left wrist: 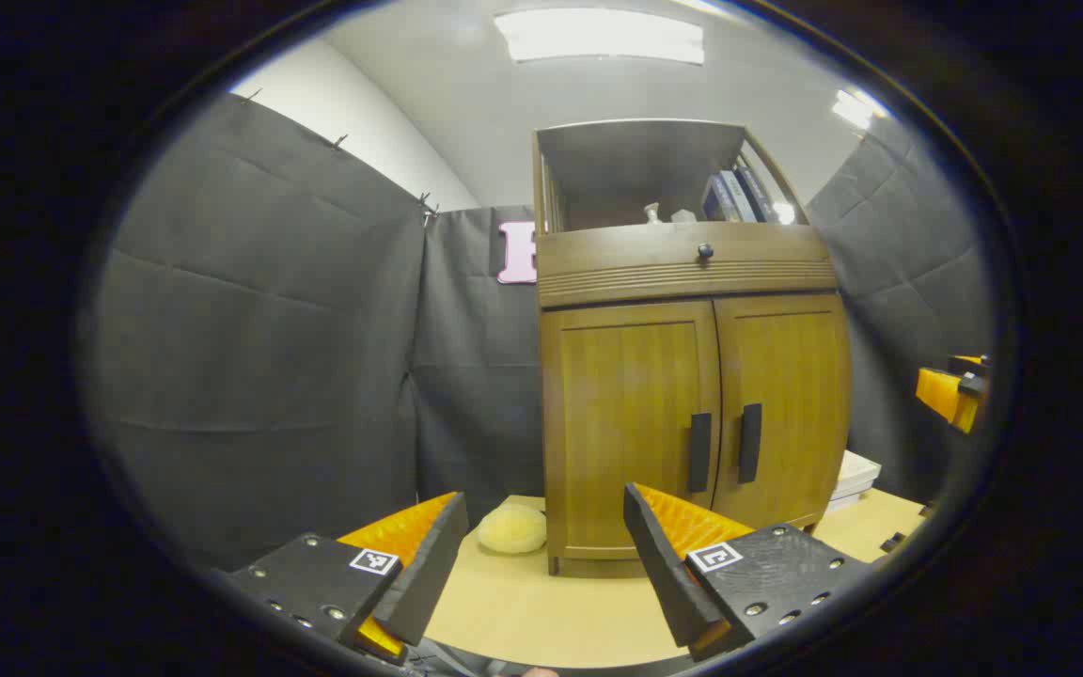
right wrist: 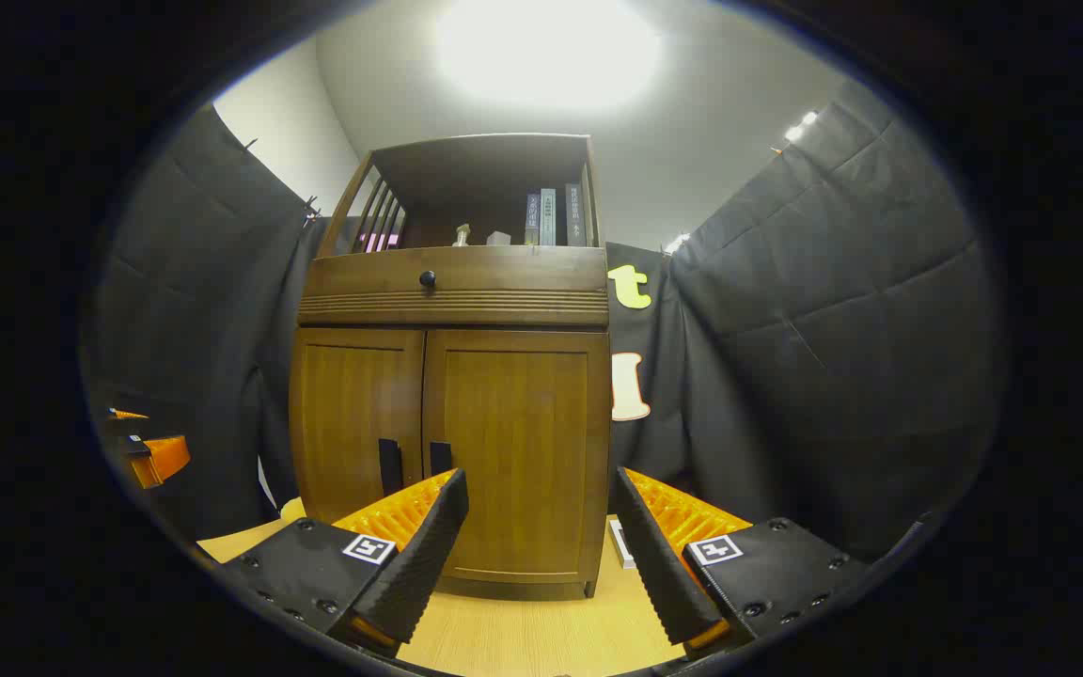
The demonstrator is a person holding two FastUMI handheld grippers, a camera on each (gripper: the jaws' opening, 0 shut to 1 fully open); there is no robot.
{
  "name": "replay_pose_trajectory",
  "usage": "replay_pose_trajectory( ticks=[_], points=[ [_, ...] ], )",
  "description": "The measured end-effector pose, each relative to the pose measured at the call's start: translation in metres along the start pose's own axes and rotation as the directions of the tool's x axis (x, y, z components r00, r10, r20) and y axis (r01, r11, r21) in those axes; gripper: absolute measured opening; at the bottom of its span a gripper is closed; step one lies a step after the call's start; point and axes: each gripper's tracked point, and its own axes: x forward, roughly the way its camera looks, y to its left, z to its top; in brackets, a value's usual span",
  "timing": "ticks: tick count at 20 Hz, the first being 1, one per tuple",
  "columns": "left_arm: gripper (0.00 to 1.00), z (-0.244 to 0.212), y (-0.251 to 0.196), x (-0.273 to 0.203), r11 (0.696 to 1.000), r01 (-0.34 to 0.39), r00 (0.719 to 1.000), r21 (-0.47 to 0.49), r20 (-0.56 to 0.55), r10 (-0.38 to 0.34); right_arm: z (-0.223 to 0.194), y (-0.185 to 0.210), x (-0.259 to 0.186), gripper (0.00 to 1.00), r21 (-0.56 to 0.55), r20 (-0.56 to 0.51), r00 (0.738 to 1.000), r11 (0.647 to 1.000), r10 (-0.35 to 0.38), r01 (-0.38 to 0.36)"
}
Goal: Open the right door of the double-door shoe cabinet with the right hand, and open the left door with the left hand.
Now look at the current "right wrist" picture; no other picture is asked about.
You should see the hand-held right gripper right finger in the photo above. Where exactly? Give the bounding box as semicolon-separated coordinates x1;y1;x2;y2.
612;466;871;659

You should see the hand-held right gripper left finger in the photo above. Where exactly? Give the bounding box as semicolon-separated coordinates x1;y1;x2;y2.
212;467;470;659

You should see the wooden cabinet door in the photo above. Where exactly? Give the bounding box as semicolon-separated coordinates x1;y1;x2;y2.
290;327;427;524
421;329;610;586

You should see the brown wooden shoe cabinet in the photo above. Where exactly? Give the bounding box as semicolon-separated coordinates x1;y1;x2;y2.
288;133;613;601

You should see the white cardboard box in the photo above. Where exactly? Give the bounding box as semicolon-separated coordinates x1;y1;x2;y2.
607;517;638;571

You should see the black backdrop cloth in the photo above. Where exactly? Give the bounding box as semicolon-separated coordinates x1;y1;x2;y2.
81;80;1008;565

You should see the bright ceiling light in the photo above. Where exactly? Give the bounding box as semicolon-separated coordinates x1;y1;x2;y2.
433;0;665;114

